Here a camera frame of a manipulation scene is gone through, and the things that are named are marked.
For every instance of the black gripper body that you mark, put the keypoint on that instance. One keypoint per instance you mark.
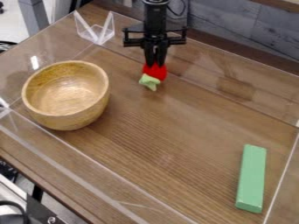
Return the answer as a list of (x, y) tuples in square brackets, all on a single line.
[(137, 35)]

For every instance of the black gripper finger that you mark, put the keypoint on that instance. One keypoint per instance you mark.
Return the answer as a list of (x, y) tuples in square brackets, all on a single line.
[(150, 54), (161, 53)]

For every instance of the red plush fruit green stem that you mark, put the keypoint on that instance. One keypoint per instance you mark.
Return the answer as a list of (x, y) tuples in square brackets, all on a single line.
[(154, 75)]

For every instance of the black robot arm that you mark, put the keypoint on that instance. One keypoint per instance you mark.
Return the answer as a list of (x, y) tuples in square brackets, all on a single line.
[(156, 18)]

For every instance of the wooden bowl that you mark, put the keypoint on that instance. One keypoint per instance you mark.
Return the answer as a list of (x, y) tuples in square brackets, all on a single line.
[(66, 95)]

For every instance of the green rectangular block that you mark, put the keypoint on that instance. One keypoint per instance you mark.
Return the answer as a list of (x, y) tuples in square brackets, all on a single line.
[(252, 181)]

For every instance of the black device bottom left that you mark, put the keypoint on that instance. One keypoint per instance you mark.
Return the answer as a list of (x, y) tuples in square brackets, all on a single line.
[(34, 213)]

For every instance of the clear acrylic tray enclosure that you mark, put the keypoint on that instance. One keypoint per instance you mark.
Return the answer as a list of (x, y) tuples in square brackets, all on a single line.
[(158, 160)]

